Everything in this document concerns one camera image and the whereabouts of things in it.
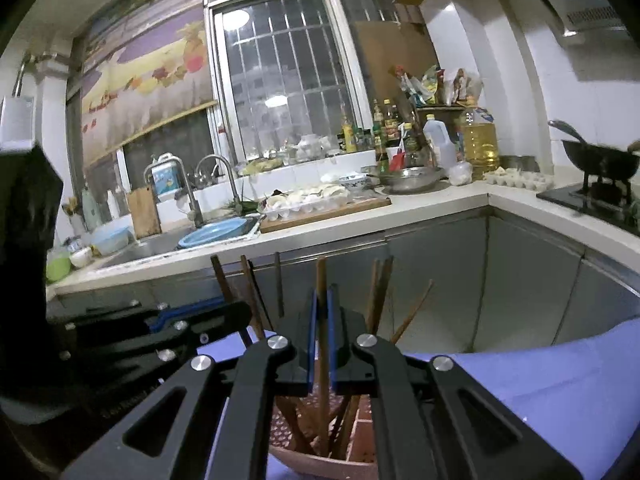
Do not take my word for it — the cooking oil bottle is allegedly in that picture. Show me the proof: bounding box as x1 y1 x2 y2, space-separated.
457 99 501 174

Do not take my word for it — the kitchen counter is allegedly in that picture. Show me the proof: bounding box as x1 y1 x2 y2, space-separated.
47 180 640 301

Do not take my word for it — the flat wooden cutting board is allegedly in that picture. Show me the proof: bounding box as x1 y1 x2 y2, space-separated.
258 194 393 235

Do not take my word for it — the range hood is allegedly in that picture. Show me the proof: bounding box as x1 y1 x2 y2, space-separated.
504 0 640 42

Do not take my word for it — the barred window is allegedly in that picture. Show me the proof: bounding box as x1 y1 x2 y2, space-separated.
206 0 402 162

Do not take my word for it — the steel counter cabinet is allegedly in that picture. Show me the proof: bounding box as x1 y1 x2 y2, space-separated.
47 207 640 356

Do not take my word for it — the group of sauce bottles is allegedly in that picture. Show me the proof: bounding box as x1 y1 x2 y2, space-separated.
339 97 427 172

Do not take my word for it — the dark wooden chopstick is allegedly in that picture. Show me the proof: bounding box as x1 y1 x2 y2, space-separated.
274 252 285 319

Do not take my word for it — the white plastic bag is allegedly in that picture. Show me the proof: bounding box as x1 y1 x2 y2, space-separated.
447 159 474 187

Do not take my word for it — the thin dark brown chopstick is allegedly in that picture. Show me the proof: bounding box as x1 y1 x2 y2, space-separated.
239 254 266 342

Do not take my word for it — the black chopstick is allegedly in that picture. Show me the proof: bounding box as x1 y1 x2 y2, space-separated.
248 259 275 334

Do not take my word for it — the metal basin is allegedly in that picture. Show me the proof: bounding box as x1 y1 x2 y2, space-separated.
379 165 444 195

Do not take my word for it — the grey egg carton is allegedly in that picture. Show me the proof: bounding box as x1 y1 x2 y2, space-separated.
482 167 554 189

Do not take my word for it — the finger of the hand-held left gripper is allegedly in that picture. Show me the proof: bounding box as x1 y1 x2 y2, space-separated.
46 297 227 335
59 302 254 367

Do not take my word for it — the gas stove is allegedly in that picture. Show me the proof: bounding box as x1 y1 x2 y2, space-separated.
535 179 640 234

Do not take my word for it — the standing wooden cutting board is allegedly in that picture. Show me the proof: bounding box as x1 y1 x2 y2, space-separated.
125 185 162 240

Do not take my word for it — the light blue bowl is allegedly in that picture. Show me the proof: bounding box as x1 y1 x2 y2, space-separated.
92 224 132 256

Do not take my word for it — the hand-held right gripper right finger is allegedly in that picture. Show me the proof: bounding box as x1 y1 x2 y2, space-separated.
327 285 584 480

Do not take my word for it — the blue plastic basin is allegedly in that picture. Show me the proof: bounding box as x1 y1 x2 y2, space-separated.
177 217 249 250

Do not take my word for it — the green bowl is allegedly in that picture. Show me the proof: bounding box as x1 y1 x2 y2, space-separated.
45 249 74 282

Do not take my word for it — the black wok with wooden handle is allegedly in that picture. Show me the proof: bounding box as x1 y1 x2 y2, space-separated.
547 119 640 182

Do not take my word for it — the fruit print roller blind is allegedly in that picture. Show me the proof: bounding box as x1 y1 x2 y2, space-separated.
79 0 222 172

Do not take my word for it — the pink plastic utensil basket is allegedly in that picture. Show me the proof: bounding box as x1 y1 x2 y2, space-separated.
269 394 382 480

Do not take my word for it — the white wall box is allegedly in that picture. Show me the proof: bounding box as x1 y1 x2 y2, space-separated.
0 94 37 154

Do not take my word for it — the blue tablecloth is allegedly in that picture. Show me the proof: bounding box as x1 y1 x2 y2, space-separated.
197 317 640 480

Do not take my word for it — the steel sink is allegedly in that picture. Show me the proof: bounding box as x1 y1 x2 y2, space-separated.
99 219 262 270

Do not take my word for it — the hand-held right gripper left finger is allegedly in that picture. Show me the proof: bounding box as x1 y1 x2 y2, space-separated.
60 290 321 480

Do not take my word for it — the shelf of food packets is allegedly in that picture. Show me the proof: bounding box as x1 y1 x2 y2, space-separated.
394 64 484 112

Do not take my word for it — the white plastic jug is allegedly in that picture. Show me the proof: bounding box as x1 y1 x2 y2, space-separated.
423 113 459 169

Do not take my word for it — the blue and white porcelain bowl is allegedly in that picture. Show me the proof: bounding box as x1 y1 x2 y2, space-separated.
338 173 372 192

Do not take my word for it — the curved steel faucet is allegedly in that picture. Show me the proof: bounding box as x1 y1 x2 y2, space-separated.
194 153 242 229

